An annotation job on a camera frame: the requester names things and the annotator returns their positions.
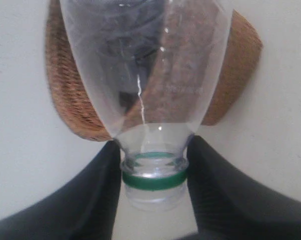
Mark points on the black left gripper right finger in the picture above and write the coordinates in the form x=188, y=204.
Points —
x=230, y=205

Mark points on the brown woven wicker basket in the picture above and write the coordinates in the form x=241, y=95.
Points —
x=244, y=48

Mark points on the clear plastic bottle green label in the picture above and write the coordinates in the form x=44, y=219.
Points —
x=150, y=69

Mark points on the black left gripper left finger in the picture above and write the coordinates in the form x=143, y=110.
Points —
x=83, y=209

